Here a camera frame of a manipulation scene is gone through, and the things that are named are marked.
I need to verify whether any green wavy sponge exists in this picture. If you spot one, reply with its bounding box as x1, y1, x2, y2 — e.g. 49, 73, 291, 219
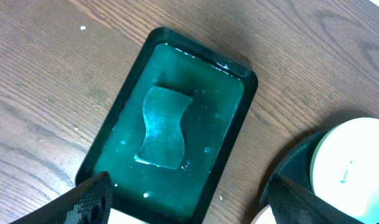
134, 86, 192, 169

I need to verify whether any black round tray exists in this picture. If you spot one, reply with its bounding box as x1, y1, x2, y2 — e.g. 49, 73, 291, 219
259, 131, 328, 211

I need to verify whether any mint green plate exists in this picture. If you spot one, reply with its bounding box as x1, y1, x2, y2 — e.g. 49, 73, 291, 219
251, 205, 276, 224

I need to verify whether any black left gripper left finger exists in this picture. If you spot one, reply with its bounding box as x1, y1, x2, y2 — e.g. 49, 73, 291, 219
11, 172, 113, 224

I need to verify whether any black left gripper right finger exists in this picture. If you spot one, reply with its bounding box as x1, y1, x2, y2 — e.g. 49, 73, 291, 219
268, 174, 359, 224

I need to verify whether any black rectangular soap tray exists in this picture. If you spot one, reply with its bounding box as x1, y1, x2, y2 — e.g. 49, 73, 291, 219
75, 27, 258, 223

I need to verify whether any white plate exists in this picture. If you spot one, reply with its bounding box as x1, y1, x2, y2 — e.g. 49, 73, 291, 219
310, 118, 379, 223

